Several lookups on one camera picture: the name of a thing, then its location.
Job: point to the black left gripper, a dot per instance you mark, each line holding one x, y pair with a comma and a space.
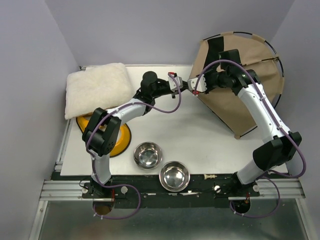
185, 85

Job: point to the steel pet bowl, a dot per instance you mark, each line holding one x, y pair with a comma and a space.
147, 155
174, 176

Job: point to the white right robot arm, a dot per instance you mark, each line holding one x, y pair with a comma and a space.
279, 143

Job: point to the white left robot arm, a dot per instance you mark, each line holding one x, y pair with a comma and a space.
101, 132

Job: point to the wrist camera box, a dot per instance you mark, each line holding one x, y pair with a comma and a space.
197, 85
175, 81

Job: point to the white chess piece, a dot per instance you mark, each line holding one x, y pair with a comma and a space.
209, 176

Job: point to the white fluffy pet cushion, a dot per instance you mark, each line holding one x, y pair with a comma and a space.
105, 86

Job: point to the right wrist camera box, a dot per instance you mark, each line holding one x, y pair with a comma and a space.
197, 85

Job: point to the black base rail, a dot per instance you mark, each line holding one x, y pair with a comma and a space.
147, 191

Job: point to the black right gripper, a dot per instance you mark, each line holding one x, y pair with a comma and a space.
206, 75

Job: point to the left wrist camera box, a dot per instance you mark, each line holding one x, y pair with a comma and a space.
175, 81

